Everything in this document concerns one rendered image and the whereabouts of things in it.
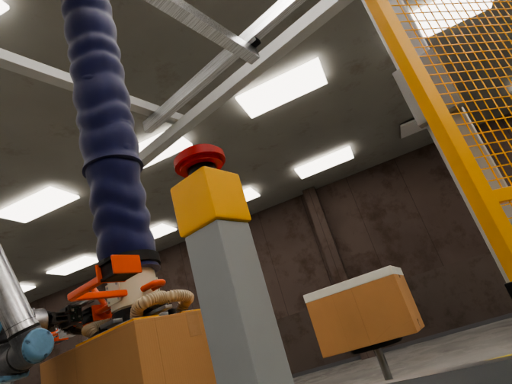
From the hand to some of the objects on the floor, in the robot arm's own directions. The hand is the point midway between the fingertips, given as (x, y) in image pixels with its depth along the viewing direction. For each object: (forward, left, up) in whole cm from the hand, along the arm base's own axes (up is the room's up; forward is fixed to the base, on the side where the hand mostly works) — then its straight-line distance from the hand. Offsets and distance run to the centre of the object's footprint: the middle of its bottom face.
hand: (93, 316), depth 155 cm
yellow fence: (+11, -166, -122) cm, 206 cm away
